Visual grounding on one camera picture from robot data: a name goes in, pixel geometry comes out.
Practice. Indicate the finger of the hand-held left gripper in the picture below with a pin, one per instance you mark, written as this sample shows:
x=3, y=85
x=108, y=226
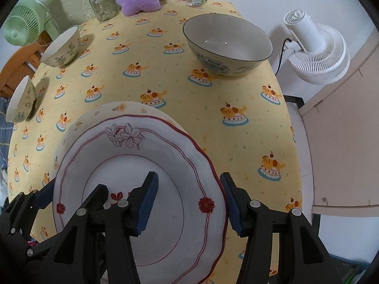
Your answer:
x=46, y=193
x=38, y=250

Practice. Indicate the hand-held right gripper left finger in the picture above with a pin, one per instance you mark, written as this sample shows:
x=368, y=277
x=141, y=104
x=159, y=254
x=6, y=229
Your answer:
x=146, y=207

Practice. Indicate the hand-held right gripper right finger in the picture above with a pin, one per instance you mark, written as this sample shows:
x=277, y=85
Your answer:
x=235, y=210

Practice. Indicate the white plate red rim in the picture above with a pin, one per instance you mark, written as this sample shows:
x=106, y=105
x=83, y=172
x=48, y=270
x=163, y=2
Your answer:
x=165, y=168

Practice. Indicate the large scalloped plate yellow flowers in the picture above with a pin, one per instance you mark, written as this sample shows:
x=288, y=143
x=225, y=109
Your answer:
x=97, y=115

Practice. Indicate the beige bowl green leaf print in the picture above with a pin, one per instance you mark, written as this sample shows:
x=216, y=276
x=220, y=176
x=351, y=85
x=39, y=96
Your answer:
x=22, y=100
x=63, y=48

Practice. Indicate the beige bowl blue print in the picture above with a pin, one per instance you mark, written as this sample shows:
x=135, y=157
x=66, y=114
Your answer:
x=225, y=35

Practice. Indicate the grey plaid pillow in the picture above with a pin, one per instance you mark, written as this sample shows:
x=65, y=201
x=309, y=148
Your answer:
x=4, y=130

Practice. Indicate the beige wooden cabinet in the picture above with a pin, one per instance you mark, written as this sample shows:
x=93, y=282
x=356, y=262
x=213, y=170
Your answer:
x=340, y=139

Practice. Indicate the wooden chair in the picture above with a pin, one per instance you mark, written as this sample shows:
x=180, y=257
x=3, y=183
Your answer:
x=14, y=65

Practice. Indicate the green table fan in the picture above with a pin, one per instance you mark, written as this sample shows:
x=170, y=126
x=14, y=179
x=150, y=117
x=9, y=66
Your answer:
x=23, y=23

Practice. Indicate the white standing fan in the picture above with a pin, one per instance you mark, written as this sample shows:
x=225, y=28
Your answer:
x=316, y=56

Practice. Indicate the glass jar dark lid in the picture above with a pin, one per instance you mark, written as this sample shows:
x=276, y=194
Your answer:
x=103, y=3

